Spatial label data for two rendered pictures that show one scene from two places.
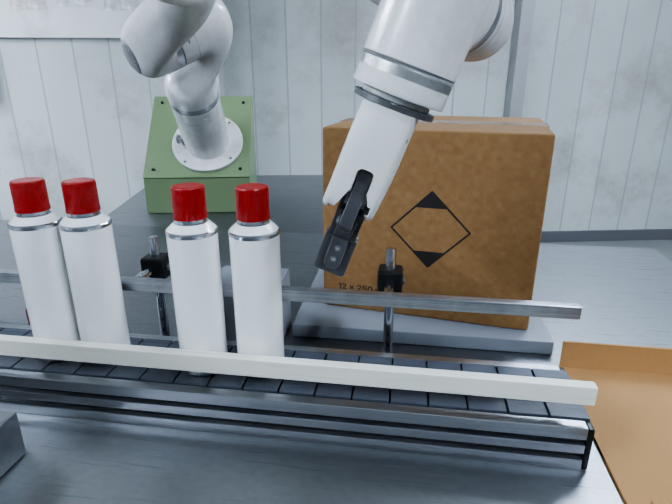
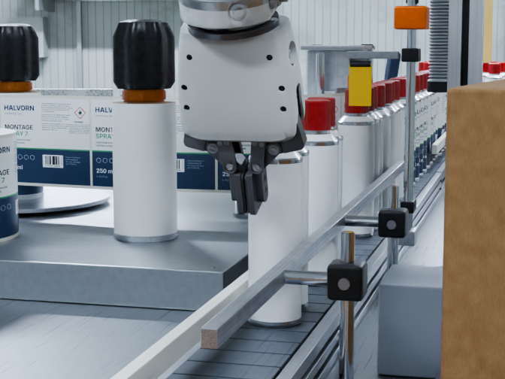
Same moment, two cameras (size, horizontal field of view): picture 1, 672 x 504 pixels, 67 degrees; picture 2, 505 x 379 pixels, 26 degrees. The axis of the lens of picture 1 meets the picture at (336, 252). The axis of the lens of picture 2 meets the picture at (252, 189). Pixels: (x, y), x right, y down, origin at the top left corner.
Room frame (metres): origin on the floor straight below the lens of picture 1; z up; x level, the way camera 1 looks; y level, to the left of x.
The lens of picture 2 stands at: (0.58, -0.95, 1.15)
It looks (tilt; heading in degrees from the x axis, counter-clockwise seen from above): 8 degrees down; 96
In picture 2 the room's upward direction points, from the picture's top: straight up
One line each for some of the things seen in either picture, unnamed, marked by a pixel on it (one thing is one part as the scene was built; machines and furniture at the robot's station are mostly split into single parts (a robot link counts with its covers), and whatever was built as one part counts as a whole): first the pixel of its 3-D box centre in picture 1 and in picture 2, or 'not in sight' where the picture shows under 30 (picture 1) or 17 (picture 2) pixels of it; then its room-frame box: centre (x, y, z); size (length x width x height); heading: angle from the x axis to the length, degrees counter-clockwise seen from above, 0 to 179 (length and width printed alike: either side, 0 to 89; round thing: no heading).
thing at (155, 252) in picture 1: (153, 303); (373, 260); (0.58, 0.23, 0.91); 0.07 x 0.03 x 0.17; 172
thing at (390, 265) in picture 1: (389, 319); (320, 329); (0.54, -0.06, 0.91); 0.07 x 0.03 x 0.17; 172
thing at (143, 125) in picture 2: not in sight; (144, 129); (0.27, 0.53, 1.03); 0.09 x 0.09 x 0.30
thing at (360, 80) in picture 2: not in sight; (360, 83); (0.57, 0.51, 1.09); 0.03 x 0.01 x 0.06; 172
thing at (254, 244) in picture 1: (257, 281); (275, 216); (0.49, 0.08, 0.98); 0.05 x 0.05 x 0.20
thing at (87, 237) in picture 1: (94, 271); (315, 191); (0.52, 0.27, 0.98); 0.05 x 0.05 x 0.20
